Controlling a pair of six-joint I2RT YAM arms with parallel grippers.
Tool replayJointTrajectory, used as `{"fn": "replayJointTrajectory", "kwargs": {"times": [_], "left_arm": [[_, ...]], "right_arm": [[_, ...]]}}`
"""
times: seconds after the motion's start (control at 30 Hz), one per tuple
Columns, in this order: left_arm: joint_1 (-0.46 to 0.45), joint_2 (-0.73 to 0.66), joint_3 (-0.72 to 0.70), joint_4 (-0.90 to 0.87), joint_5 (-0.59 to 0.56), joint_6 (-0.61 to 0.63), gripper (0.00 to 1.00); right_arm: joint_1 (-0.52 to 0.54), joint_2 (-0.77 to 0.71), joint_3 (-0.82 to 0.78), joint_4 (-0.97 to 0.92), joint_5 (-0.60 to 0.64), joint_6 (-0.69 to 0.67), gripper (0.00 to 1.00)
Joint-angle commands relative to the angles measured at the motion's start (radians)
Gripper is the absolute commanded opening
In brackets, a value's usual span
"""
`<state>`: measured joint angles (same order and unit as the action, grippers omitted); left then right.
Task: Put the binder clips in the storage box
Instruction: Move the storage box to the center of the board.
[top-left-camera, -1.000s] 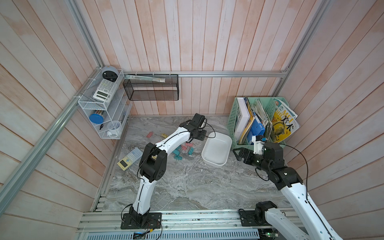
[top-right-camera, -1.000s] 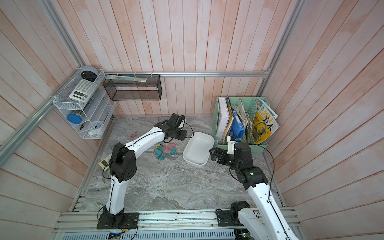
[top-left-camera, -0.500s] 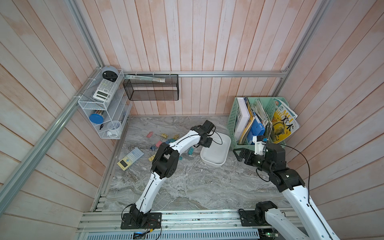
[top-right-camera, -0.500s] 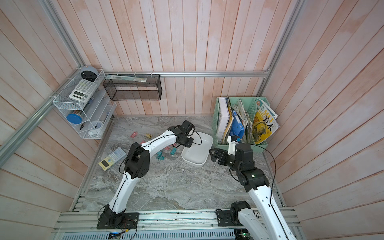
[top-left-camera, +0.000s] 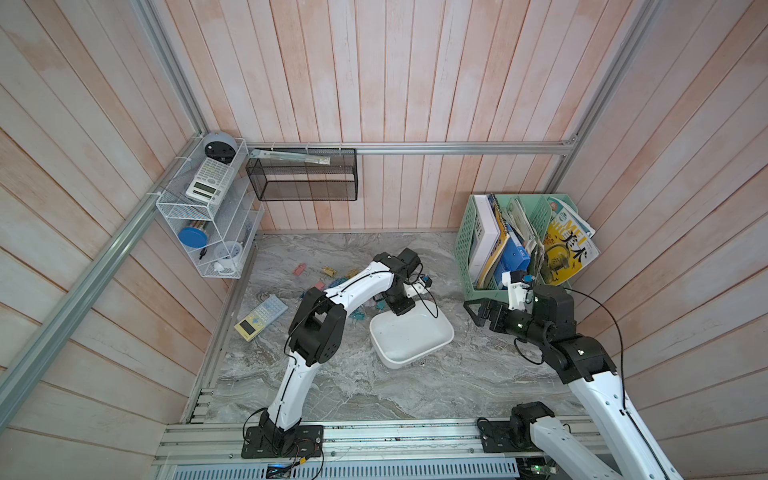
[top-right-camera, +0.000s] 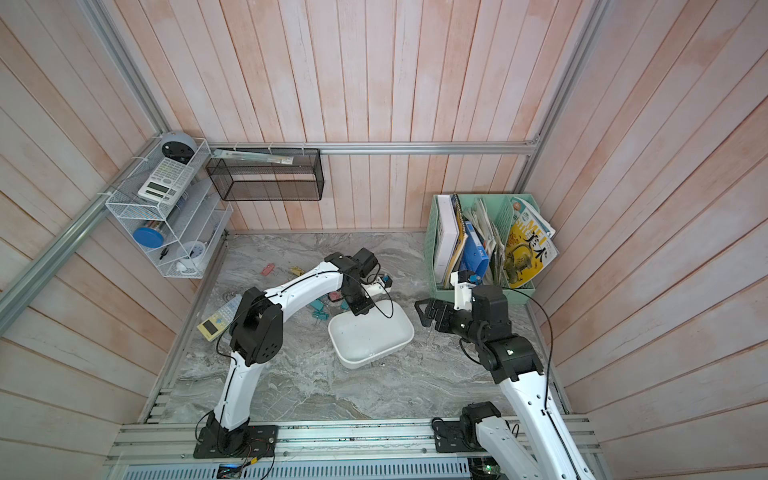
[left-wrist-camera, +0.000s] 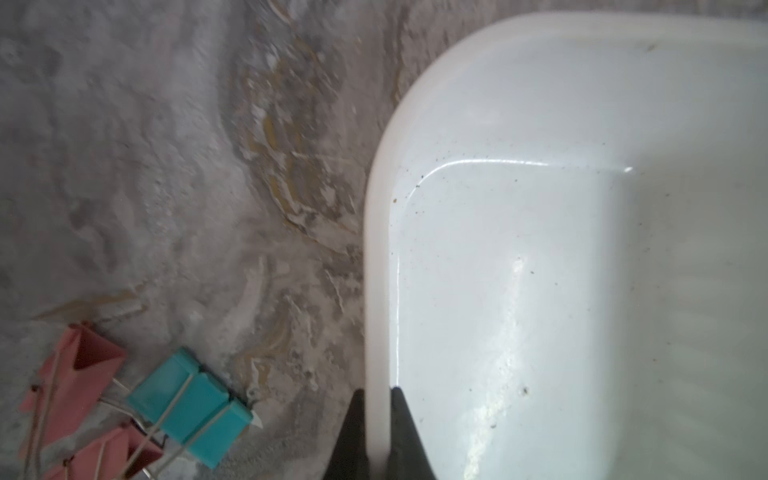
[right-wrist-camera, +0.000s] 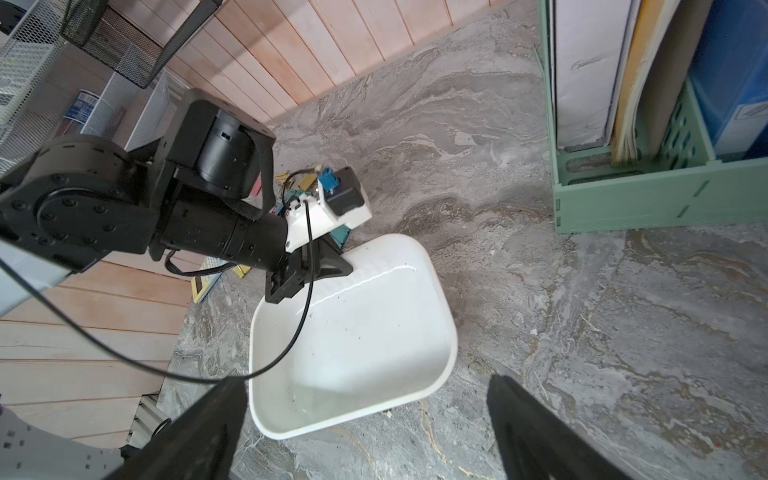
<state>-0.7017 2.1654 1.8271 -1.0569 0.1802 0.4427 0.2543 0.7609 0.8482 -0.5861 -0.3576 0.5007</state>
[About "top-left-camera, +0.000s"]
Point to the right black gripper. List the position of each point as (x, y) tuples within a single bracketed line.
[(490, 305)]

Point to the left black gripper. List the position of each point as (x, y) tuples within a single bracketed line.
[(401, 308)]

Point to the white plastic storage tray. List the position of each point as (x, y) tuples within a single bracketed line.
[(401, 340)]

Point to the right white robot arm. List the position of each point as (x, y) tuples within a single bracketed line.
[(543, 316)]

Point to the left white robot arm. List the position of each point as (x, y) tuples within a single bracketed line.
[(315, 336)]

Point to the blue folder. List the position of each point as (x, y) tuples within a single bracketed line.
[(514, 257)]

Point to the green plastic book crate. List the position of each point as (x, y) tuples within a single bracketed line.
[(534, 235)]

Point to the white book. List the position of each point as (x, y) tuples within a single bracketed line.
[(485, 234)]

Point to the yellow magazine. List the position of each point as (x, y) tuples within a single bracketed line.
[(568, 244)]

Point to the yellow blue calculator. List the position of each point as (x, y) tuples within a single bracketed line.
[(258, 319)]

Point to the white cup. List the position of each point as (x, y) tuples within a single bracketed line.
[(227, 256)]

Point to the clear ruler on basket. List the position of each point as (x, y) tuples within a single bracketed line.
[(283, 156)]

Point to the blue lid jar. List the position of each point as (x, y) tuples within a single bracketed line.
[(194, 235)]

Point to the white desk calculator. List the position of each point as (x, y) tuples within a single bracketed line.
[(210, 182)]

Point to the round grey black device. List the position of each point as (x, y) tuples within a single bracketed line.
[(220, 146)]

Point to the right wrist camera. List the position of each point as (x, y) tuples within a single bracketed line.
[(518, 285)]

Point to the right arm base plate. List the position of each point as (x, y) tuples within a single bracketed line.
[(505, 436)]

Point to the black wire mesh basket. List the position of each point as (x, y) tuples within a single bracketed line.
[(276, 181)]

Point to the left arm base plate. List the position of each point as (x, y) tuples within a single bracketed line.
[(301, 441)]

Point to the white wire wall shelf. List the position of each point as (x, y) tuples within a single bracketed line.
[(236, 218)]

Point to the aluminium rail base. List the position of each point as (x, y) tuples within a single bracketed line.
[(399, 449)]

